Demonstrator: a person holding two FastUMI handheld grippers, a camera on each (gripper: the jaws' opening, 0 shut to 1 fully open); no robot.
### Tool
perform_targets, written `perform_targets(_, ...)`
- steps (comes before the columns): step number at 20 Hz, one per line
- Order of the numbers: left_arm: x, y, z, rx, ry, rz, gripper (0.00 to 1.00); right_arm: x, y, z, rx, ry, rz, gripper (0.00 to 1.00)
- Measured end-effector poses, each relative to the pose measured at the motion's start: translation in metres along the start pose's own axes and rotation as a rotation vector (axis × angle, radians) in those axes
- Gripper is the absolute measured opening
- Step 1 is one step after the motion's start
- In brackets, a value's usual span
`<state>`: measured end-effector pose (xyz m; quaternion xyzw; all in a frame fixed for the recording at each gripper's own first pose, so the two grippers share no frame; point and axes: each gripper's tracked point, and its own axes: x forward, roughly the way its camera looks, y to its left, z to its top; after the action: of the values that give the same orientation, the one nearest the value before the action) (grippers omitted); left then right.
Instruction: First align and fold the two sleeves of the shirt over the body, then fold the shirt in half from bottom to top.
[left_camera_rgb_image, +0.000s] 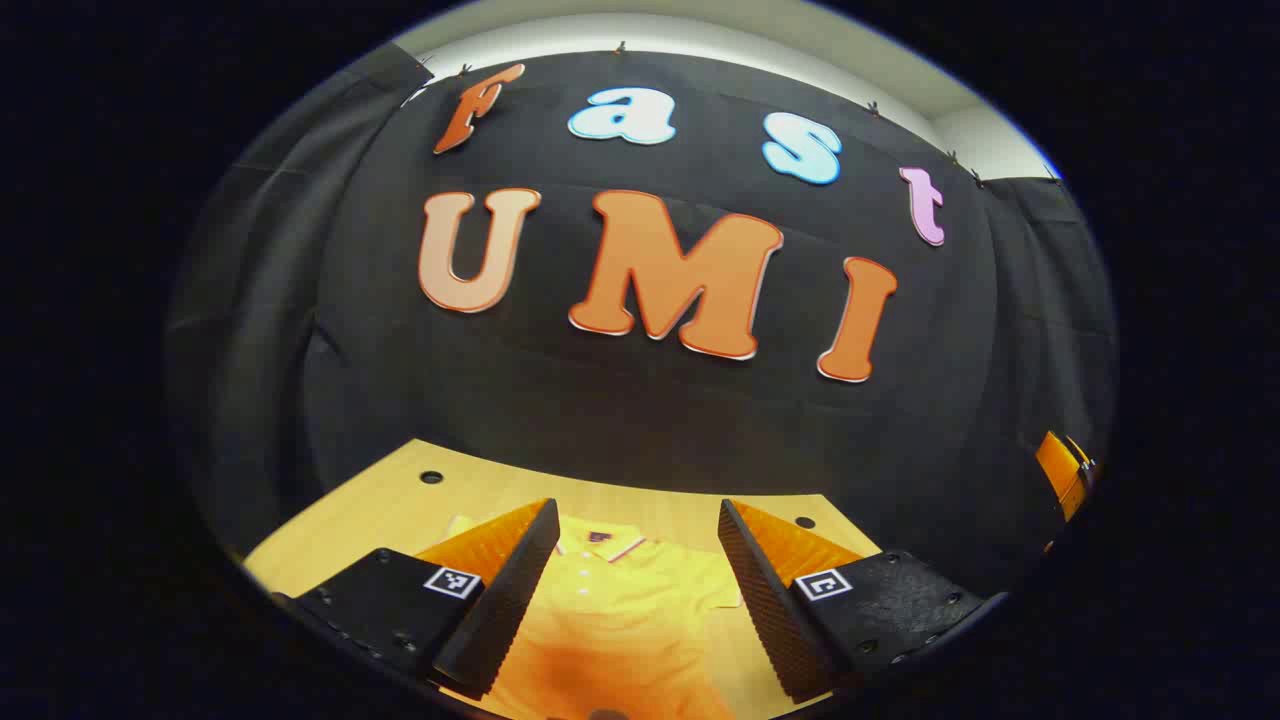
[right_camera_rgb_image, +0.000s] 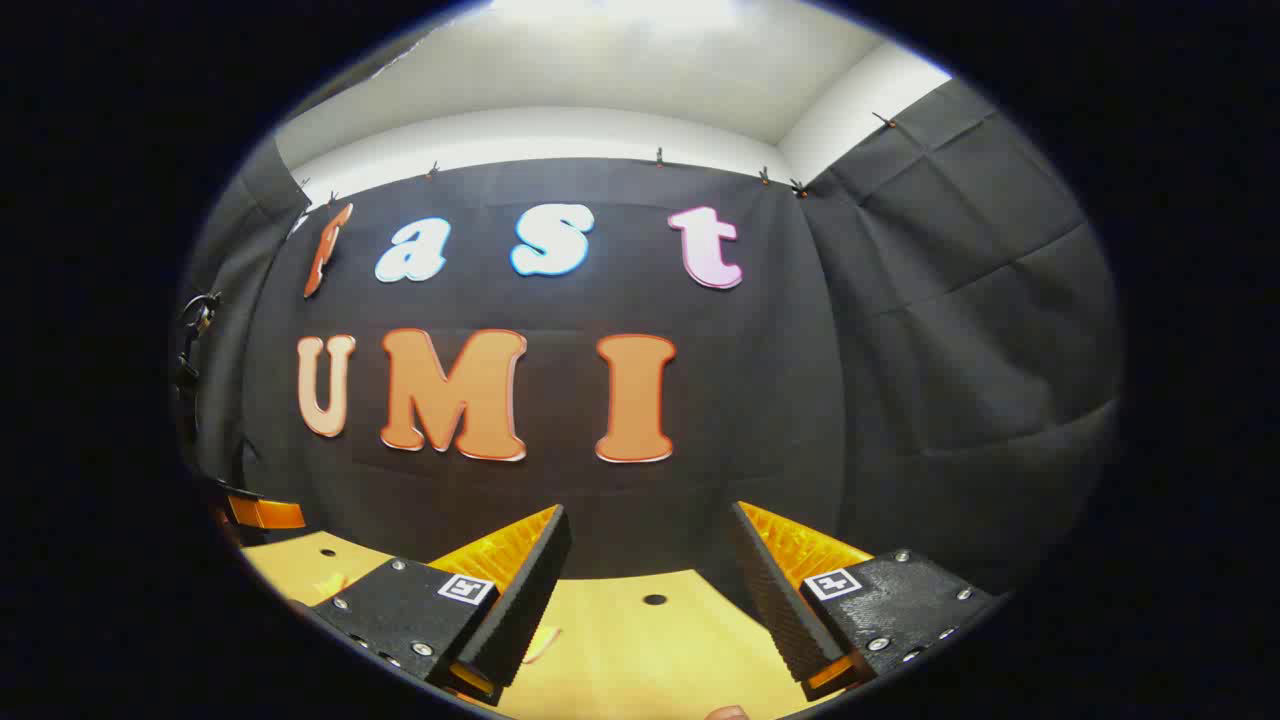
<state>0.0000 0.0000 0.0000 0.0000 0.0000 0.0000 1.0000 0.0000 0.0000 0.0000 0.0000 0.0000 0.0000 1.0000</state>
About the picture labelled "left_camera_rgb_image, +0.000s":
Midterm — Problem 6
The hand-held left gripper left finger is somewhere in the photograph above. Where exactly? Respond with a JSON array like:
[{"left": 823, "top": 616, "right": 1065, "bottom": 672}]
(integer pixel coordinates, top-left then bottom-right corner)
[{"left": 272, "top": 497, "right": 562, "bottom": 701}]

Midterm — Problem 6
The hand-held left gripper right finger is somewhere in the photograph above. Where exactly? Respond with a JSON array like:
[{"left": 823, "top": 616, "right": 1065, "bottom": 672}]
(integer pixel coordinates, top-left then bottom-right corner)
[{"left": 717, "top": 498, "right": 1009, "bottom": 705}]

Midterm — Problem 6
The orange T-shirt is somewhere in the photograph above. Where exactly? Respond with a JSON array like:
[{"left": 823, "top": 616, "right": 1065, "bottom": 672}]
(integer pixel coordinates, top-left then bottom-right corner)
[{"left": 445, "top": 514, "right": 746, "bottom": 720}]

